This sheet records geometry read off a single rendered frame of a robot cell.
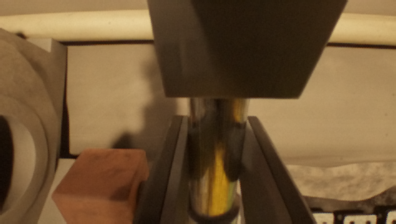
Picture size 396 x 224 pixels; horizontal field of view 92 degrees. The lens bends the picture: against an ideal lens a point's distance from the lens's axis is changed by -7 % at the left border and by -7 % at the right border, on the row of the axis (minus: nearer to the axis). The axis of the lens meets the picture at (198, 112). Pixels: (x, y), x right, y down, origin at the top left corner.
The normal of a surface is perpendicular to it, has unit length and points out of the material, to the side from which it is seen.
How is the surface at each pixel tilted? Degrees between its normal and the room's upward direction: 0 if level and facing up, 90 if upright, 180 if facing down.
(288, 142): 0
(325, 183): 20
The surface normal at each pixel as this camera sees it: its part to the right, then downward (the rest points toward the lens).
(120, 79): -0.03, 0.08
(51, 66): 1.00, 0.01
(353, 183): -0.04, 0.36
